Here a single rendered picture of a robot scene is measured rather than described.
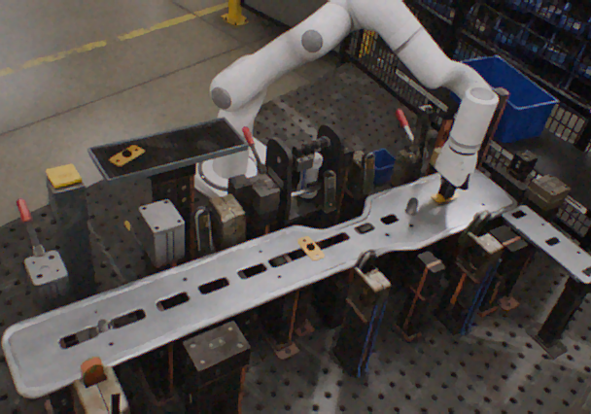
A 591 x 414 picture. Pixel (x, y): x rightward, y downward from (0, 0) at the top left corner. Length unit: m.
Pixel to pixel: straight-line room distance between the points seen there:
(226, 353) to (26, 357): 0.39
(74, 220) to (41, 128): 2.19
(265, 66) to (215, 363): 0.89
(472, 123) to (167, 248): 0.82
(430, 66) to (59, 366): 1.08
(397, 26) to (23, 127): 2.59
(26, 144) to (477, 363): 2.63
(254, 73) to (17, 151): 2.01
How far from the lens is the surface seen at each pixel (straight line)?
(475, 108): 1.63
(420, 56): 1.62
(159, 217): 1.49
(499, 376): 1.87
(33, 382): 1.38
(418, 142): 1.84
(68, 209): 1.57
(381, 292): 1.49
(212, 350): 1.34
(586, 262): 1.83
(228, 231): 1.56
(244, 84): 1.86
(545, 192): 1.92
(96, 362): 1.25
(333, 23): 1.67
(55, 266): 1.48
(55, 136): 3.69
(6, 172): 3.49
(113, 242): 2.02
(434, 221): 1.76
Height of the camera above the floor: 2.12
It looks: 41 degrees down
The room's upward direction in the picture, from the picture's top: 9 degrees clockwise
